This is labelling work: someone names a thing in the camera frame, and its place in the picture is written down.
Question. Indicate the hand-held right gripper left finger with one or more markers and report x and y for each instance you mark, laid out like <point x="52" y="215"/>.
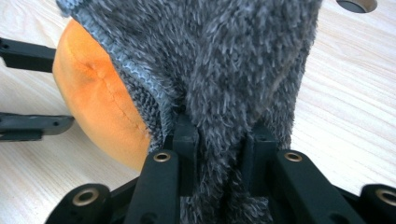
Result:
<point x="160" y="186"/>

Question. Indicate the grey fluffy towel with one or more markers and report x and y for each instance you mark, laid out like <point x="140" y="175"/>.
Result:
<point x="224" y="62"/>

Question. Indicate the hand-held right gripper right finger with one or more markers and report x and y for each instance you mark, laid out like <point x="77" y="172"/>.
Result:
<point x="295" y="189"/>

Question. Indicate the orange plush toy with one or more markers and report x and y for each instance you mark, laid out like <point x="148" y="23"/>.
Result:
<point x="96" y="102"/>

